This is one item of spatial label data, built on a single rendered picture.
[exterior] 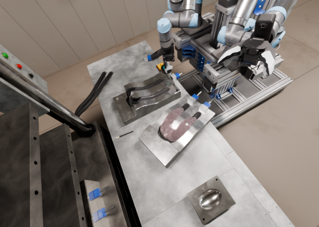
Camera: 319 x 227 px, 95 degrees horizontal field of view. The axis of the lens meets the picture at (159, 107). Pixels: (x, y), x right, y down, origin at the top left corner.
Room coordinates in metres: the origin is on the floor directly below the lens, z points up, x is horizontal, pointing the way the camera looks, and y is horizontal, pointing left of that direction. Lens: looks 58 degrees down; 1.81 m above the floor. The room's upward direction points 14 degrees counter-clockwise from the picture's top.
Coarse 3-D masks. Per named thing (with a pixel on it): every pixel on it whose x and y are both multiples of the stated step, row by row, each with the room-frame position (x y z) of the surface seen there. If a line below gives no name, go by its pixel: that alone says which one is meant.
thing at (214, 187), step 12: (216, 180) 0.02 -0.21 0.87; (192, 192) 0.00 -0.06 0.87; (204, 192) -0.02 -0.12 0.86; (216, 192) -0.03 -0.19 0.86; (228, 192) -0.04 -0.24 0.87; (192, 204) -0.06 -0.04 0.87; (204, 204) -0.07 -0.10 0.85; (216, 204) -0.08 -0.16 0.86; (228, 204) -0.09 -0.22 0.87; (204, 216) -0.12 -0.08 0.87
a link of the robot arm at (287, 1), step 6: (276, 0) 0.66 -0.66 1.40; (282, 0) 0.63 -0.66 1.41; (288, 0) 0.61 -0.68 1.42; (294, 0) 0.60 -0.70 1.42; (282, 6) 0.62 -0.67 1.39; (288, 6) 0.61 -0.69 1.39; (288, 12) 0.60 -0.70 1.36; (282, 24) 0.61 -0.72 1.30; (282, 30) 0.59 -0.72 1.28; (276, 36) 0.59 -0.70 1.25; (282, 36) 0.58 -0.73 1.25; (276, 42) 0.57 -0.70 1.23
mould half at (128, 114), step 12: (132, 84) 0.81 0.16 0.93; (144, 84) 0.82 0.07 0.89; (168, 84) 0.75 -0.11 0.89; (120, 96) 0.78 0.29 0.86; (132, 96) 0.69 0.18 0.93; (168, 96) 0.64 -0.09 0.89; (180, 96) 0.66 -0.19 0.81; (120, 108) 0.66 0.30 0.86; (132, 108) 0.63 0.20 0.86; (144, 108) 0.58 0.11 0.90; (156, 108) 0.60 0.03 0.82; (132, 120) 0.55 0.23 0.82
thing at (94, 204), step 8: (80, 184) 0.16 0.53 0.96; (88, 184) 0.16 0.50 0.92; (96, 184) 0.17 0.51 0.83; (88, 192) 0.12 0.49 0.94; (88, 200) 0.08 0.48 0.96; (96, 200) 0.07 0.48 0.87; (88, 208) 0.04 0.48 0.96; (96, 208) 0.03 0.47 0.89; (88, 216) 0.01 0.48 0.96; (96, 216) 0.00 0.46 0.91; (88, 224) -0.02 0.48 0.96; (96, 224) -0.03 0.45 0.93; (104, 224) -0.05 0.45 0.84
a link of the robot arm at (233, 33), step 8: (240, 0) 0.64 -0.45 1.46; (248, 0) 0.61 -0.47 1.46; (256, 0) 0.60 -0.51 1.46; (240, 8) 0.61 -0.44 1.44; (248, 8) 0.59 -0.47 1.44; (232, 16) 0.62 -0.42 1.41; (240, 16) 0.58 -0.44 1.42; (248, 16) 0.58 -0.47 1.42; (232, 24) 0.58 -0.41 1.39; (240, 24) 0.56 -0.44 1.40; (224, 32) 0.58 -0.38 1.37; (232, 32) 0.56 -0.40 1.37; (240, 32) 0.54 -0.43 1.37; (224, 40) 0.56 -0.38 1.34; (232, 40) 0.53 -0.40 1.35; (240, 40) 0.51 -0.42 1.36
